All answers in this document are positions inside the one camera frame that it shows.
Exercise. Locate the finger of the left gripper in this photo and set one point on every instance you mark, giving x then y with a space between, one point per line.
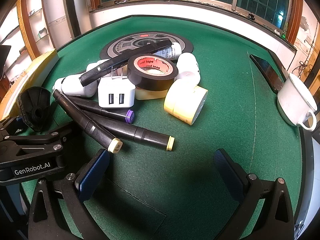
34 105

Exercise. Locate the white USB wall charger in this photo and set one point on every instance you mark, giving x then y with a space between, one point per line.
116 92

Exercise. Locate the black marker yellow cap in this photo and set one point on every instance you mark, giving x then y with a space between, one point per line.
135 133

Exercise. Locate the yellow masking tape roll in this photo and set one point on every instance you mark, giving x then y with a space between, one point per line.
185 100

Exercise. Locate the black phone on table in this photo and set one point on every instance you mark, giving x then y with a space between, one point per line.
270 75

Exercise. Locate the black marker cream cap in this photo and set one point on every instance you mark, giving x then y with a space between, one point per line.
90 127

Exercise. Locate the round table centre console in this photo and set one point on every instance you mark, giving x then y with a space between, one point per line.
139 39

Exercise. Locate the white pill bottle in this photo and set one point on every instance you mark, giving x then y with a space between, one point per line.
71 85
188 68

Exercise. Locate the white labelled bottle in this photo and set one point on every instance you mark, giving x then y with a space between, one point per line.
171 53

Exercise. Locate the cream tape roll under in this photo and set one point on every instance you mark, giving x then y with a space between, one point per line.
143 94

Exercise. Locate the gold lined tray box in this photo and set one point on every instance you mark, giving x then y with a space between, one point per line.
34 75

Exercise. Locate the black tape red core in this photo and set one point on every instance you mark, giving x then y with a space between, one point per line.
151 72

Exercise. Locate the white wall shelves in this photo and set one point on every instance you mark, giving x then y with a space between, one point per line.
25 30

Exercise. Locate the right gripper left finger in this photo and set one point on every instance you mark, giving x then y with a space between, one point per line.
91 175

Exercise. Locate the black marker purple cap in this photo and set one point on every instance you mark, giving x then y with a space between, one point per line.
121 114

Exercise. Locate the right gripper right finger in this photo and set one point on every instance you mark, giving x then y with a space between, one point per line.
232 173

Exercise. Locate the white ceramic mug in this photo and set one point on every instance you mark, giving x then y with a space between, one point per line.
296 104

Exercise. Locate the tower air conditioner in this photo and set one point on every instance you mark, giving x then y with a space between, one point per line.
66 20

